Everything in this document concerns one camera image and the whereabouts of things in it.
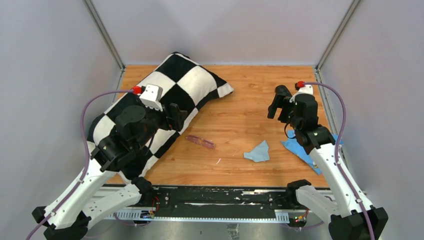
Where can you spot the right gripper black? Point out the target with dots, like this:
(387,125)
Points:
(273,108)

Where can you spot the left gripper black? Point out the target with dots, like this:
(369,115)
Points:
(178,119)

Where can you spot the light blue cleaning cloth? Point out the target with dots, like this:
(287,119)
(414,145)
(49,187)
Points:
(259,154)

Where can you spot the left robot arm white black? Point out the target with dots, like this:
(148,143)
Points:
(63,226)

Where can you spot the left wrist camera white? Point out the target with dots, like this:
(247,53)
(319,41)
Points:
(150,97)

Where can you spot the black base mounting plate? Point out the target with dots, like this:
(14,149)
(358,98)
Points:
(221,203)

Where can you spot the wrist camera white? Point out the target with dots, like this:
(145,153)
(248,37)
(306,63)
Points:
(150,97)
(306,89)

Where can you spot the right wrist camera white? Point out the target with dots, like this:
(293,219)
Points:
(306,89)

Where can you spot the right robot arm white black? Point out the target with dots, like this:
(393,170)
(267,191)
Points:
(350,215)

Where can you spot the blue patterned cloth bag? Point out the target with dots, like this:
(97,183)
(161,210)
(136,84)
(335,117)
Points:
(299,149)

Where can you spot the black glasses case beige lining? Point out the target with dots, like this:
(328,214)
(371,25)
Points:
(283,91)

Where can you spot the pink transparent sunglasses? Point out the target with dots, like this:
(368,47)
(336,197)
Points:
(201,141)

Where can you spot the aluminium frame rail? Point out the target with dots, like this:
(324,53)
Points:
(95,210)

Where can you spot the black white checkered pillow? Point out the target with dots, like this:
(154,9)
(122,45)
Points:
(185,84)

